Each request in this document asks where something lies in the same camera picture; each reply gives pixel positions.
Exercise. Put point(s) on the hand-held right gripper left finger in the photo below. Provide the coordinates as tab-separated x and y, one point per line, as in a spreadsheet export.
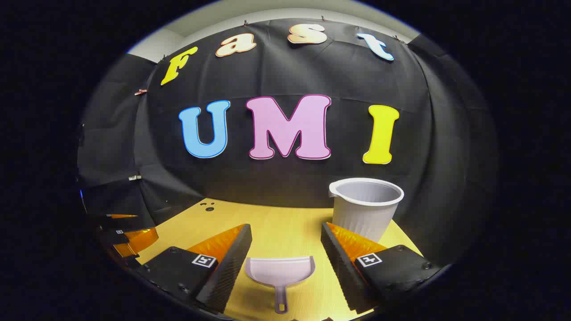
232	267

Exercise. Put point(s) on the black backdrop cloth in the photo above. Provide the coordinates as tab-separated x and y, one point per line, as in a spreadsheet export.
285	187

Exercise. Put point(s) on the lilac plastic dustpan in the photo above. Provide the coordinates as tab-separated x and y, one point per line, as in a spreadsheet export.
279	269

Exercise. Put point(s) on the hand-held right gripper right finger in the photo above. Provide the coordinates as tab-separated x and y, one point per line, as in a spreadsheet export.
339	267

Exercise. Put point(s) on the white ribbed garbage bin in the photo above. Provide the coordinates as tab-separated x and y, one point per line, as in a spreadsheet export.
363	218

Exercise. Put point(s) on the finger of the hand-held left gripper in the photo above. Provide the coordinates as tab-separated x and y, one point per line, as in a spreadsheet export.
129	243
111	222

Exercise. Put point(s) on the yellow wooden desktop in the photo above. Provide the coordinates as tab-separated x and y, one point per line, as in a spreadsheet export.
285	227

